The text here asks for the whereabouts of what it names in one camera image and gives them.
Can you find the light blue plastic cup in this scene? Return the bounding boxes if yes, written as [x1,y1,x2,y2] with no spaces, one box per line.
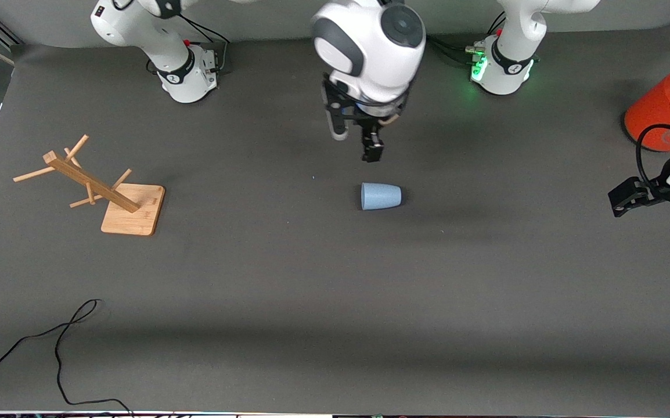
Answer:
[361,182,402,211]

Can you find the wooden cup rack with pegs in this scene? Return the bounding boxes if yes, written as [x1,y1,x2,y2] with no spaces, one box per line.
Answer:
[13,135,166,237]

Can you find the orange cylindrical can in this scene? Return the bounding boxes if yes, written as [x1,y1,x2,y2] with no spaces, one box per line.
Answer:
[624,61,670,153]

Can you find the black left base cables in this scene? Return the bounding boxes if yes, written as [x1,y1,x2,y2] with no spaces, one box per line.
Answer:
[426,10,507,66]

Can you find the black base cables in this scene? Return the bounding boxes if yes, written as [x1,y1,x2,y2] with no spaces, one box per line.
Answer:
[179,13,232,73]
[426,10,507,66]

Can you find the black right base cables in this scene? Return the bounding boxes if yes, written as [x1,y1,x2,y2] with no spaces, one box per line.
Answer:
[179,13,232,73]

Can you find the thin black cable on table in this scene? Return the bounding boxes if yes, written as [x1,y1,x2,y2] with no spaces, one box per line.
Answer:
[0,298,134,416]

